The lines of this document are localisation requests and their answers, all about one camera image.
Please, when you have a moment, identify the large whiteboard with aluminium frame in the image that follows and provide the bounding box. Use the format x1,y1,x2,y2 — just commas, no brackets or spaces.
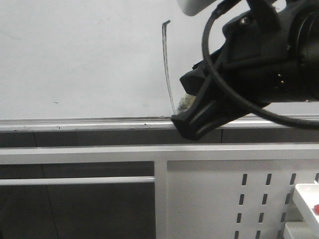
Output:
0,0,319,133

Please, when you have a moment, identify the white plastic bin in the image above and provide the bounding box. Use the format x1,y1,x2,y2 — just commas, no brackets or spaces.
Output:
283,183,319,239

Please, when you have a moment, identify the white black whiteboard marker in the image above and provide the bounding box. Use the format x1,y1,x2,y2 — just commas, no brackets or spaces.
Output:
177,94,196,112

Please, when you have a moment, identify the small red object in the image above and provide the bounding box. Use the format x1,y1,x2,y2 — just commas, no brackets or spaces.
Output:
314,204,319,215

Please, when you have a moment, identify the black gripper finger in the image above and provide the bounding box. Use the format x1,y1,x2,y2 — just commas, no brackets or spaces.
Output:
171,82,250,140

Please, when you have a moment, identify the black cable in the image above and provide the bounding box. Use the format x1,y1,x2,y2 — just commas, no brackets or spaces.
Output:
201,0,319,129

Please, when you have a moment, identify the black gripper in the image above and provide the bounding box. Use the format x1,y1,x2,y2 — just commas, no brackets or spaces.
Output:
180,0,319,104

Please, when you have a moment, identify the white metal pegboard rack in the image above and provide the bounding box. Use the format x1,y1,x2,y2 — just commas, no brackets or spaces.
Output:
0,143,319,239

